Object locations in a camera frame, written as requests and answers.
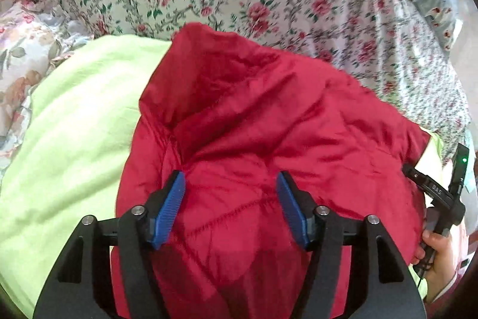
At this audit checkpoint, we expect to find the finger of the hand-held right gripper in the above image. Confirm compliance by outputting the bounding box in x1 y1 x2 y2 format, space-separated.
402 163 443 202

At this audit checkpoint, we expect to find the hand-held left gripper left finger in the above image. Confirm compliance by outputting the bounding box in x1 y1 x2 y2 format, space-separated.
33 170 186 319

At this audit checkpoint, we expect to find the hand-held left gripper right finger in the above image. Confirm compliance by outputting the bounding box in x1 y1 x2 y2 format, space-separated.
275 170 426 319

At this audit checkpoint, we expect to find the red quilted coat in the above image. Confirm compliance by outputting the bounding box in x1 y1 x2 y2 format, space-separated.
111 22 432 319

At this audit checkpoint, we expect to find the person's right forearm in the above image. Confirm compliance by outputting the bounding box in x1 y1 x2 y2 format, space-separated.
425 259 469 305

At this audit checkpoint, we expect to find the person's right hand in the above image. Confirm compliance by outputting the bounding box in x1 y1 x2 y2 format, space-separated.
410 216 461 284

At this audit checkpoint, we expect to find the lime green bed sheet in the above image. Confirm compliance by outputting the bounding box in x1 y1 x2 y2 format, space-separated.
0 35 445 314

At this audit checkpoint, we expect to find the pastel floral ruffled pillow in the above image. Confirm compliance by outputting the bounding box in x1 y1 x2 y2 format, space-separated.
0 3 94 170

